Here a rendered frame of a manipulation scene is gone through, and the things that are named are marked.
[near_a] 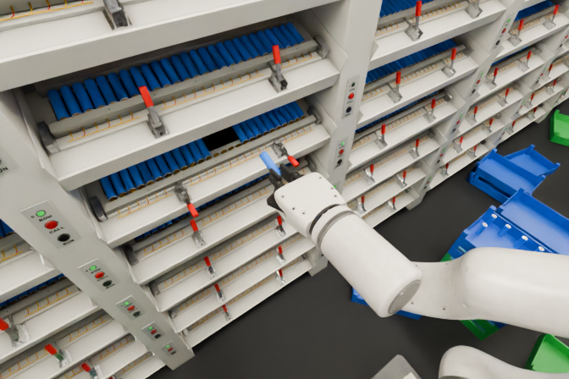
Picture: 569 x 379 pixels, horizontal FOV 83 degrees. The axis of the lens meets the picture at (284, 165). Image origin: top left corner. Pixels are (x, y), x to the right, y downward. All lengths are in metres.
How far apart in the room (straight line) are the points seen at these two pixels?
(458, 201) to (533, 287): 1.69
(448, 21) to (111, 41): 0.90
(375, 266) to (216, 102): 0.43
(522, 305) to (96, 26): 0.63
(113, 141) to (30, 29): 0.21
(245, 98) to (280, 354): 1.13
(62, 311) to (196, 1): 0.76
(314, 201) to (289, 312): 1.08
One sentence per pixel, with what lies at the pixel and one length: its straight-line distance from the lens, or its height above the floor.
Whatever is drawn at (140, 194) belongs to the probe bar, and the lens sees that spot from 0.77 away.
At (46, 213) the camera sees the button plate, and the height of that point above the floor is 1.05.
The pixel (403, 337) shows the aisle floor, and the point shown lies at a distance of 1.63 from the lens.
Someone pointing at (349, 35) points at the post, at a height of 1.19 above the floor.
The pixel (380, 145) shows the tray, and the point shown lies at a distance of 1.19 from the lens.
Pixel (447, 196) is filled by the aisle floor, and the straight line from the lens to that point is 2.13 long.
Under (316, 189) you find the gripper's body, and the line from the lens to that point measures 0.57.
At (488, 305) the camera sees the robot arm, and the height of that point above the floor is 1.12.
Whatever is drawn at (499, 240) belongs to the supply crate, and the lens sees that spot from 1.51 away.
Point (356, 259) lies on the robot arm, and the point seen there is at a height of 1.08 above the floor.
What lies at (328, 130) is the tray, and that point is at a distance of 0.91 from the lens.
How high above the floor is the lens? 1.50
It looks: 47 degrees down
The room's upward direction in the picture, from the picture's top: straight up
